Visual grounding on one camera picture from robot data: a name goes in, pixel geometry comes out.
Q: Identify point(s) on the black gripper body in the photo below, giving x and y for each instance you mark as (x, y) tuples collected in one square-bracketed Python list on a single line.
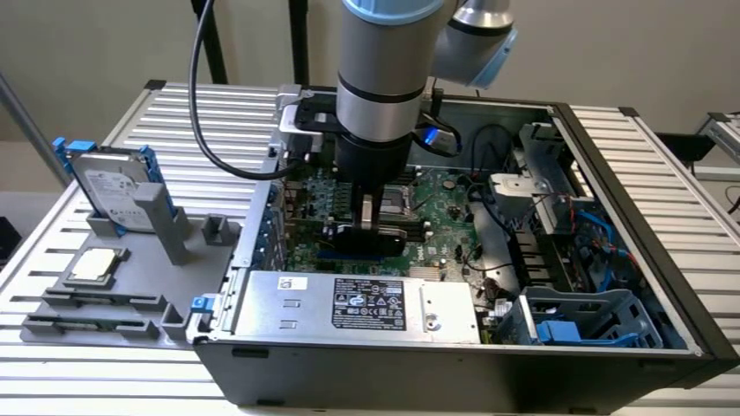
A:
[(373, 162)]

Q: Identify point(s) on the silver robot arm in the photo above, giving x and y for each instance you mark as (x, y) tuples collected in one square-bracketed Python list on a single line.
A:
[(379, 56)]

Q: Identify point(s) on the CPU socket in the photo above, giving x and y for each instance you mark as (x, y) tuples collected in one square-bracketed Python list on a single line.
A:
[(399, 201)]

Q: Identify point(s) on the blue-lit USB plug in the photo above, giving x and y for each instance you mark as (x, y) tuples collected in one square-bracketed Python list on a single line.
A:
[(437, 138)]

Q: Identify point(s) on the green motherboard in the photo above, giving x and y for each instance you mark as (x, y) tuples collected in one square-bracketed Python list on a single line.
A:
[(439, 234)]

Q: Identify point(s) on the silver chipset heatsink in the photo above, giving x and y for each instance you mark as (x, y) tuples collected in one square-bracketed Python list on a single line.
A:
[(427, 274)]

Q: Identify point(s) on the grey power supply unit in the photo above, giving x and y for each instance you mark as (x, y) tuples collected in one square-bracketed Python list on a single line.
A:
[(353, 305)]

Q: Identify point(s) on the metal drive cage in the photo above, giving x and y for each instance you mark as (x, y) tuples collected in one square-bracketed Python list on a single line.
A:
[(546, 182)]

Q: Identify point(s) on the black stand leg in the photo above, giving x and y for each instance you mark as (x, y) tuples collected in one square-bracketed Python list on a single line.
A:
[(299, 41), (215, 39)]

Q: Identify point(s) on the blue case latch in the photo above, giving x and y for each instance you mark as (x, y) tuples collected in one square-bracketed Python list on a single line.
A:
[(203, 307)]

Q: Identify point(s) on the black open PC case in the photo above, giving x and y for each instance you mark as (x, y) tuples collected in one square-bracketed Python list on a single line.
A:
[(463, 372)]

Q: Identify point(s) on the grey parts rack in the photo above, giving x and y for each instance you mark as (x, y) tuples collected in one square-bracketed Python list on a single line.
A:
[(139, 277)]

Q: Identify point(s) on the blue-grey disk bay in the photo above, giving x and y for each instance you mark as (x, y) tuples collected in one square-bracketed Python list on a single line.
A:
[(585, 318)]

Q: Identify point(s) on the silver CPU chip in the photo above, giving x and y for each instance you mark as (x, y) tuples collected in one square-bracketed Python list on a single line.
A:
[(98, 265)]

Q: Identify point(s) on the green RAM stick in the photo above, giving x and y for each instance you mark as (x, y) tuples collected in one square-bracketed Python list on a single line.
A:
[(81, 324)]

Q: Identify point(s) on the metal slat side table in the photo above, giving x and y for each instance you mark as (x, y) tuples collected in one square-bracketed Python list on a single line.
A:
[(719, 138)]

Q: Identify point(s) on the grey metal pole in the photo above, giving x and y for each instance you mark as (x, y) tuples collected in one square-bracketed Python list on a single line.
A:
[(26, 125)]

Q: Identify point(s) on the black box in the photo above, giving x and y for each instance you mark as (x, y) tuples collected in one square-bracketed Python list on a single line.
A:
[(9, 238)]

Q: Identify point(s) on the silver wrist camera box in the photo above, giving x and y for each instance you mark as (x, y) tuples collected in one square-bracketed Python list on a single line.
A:
[(307, 119)]

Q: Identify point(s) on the hard disk with blue bracket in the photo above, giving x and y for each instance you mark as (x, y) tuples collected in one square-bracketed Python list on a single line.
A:
[(113, 186)]

